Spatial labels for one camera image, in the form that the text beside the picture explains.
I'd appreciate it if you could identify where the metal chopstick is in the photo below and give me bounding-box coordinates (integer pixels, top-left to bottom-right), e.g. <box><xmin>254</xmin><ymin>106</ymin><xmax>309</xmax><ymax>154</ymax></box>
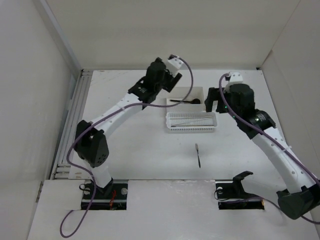
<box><xmin>182</xmin><ymin>116</ymin><xmax>214</xmax><ymax>122</ymax></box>

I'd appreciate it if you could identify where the black spoon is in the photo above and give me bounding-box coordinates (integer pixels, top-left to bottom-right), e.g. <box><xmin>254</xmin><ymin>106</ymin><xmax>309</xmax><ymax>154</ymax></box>
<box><xmin>169</xmin><ymin>98</ymin><xmax>201</xmax><ymax>105</ymax></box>

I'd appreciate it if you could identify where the small metal fork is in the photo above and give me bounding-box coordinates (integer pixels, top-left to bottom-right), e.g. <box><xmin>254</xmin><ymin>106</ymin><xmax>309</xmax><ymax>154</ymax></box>
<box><xmin>195</xmin><ymin>143</ymin><xmax>201</xmax><ymax>168</ymax></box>

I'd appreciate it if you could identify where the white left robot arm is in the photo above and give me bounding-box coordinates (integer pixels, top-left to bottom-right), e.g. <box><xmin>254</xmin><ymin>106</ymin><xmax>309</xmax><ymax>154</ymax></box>
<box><xmin>73</xmin><ymin>55</ymin><xmax>183</xmax><ymax>199</ymax></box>

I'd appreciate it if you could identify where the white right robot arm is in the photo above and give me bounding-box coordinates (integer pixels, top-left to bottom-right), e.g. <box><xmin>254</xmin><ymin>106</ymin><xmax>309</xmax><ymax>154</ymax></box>
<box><xmin>204</xmin><ymin>83</ymin><xmax>320</xmax><ymax>220</ymax></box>

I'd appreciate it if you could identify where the white square box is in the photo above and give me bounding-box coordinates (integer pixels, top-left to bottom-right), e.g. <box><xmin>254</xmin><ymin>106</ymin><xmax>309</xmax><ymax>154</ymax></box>
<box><xmin>166</xmin><ymin>86</ymin><xmax>206</xmax><ymax>112</ymax></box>

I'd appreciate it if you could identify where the white perforated basket tray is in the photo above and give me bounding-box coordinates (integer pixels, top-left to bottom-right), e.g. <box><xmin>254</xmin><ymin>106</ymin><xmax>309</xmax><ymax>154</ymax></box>
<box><xmin>165</xmin><ymin>111</ymin><xmax>218</xmax><ymax>134</ymax></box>

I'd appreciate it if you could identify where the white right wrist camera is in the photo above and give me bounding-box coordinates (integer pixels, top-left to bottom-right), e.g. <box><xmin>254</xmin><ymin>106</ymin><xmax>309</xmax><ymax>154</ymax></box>
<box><xmin>225</xmin><ymin>71</ymin><xmax>244</xmax><ymax>85</ymax></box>

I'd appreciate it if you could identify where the aluminium rail frame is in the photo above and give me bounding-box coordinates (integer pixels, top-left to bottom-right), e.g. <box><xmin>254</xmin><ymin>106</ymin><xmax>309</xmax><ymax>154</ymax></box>
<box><xmin>33</xmin><ymin>0</ymin><xmax>89</xmax><ymax>180</ymax></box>

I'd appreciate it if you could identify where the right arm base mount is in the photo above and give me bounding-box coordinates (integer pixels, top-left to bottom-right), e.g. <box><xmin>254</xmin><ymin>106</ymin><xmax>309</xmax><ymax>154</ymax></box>
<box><xmin>214</xmin><ymin>171</ymin><xmax>265</xmax><ymax>210</ymax></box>

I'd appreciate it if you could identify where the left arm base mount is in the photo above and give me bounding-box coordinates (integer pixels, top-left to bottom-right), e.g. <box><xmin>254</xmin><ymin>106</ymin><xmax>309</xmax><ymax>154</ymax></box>
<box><xmin>79</xmin><ymin>180</ymin><xmax>129</xmax><ymax>211</ymax></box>

